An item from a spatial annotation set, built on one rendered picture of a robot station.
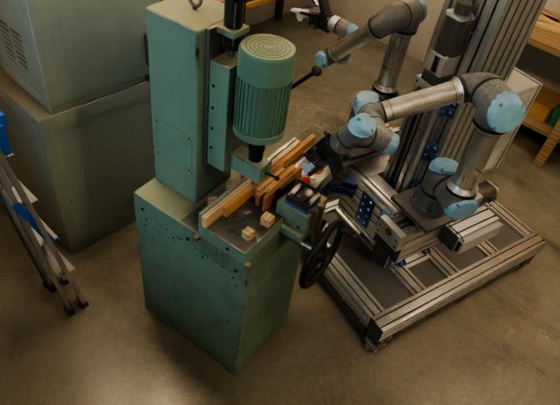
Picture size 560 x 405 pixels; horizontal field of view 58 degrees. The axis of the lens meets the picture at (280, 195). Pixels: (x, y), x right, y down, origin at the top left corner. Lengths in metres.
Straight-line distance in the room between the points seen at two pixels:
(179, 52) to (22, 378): 1.61
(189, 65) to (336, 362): 1.59
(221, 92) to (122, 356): 1.40
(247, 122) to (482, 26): 0.93
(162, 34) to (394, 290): 1.67
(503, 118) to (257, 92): 0.77
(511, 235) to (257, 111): 2.04
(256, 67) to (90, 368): 1.61
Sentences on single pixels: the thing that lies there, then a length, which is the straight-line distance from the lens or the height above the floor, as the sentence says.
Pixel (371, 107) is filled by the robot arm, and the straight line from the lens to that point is 1.73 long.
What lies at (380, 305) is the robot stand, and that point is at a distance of 2.53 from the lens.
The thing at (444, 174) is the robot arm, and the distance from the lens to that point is 2.02.
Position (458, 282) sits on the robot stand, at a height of 0.23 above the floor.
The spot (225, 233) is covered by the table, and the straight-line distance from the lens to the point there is 1.76.
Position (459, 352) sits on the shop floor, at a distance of 2.83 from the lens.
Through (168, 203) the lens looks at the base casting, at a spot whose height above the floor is 0.80.
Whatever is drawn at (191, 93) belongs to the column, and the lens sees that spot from 1.69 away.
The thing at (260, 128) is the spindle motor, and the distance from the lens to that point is 1.61.
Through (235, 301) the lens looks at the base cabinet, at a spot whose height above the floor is 0.56.
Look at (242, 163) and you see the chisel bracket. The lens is 1.80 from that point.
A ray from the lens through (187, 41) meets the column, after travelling 1.61.
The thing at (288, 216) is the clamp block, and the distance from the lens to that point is 1.82.
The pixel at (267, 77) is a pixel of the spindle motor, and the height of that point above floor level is 1.45.
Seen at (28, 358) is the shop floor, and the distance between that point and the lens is 2.63.
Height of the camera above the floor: 2.21
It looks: 43 degrees down
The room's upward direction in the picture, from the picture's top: 10 degrees clockwise
